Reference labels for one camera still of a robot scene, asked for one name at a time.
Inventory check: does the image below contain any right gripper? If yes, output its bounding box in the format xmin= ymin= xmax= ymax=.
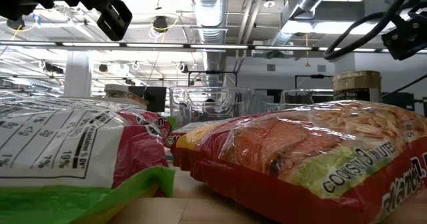
xmin=381 ymin=0 xmax=427 ymax=61

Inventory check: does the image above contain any tan-lidded spice jar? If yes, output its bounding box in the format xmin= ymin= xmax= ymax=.
xmin=332 ymin=70 xmax=383 ymax=104

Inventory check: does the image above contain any brown orange snack packet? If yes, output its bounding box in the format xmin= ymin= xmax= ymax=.
xmin=126 ymin=90 xmax=149 ymax=110

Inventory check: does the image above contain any green pink ramen packet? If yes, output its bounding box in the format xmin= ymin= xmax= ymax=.
xmin=0 ymin=95 xmax=177 ymax=224

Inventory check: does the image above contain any red yellow ramen packet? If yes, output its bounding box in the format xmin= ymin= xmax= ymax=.
xmin=171 ymin=99 xmax=427 ymax=224

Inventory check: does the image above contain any black monitor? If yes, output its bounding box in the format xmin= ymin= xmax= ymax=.
xmin=382 ymin=91 xmax=416 ymax=110
xmin=128 ymin=85 xmax=167 ymax=113

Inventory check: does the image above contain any white building column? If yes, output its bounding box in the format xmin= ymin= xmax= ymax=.
xmin=63 ymin=50 xmax=93 ymax=98

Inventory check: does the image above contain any long ceiling light panel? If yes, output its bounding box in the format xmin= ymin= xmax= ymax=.
xmin=283 ymin=19 xmax=377 ymax=35

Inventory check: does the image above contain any black overhead light bar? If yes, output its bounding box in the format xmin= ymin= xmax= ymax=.
xmin=0 ymin=39 xmax=427 ymax=55

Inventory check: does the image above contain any clear plastic container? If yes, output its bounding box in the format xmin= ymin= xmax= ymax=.
xmin=279 ymin=89 xmax=336 ymax=111
xmin=168 ymin=86 xmax=252 ymax=127

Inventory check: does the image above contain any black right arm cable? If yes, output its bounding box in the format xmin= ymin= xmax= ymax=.
xmin=322 ymin=0 xmax=427 ymax=98

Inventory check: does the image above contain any wide silver ventilation duct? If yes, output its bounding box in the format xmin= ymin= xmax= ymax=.
xmin=190 ymin=0 xmax=228 ymax=89

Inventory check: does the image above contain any black background rig frame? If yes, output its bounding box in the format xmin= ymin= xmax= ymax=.
xmin=294 ymin=73 xmax=334 ymax=90

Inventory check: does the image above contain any yellow hanging cord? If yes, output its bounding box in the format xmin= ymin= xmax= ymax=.
xmin=304 ymin=33 xmax=311 ymax=68

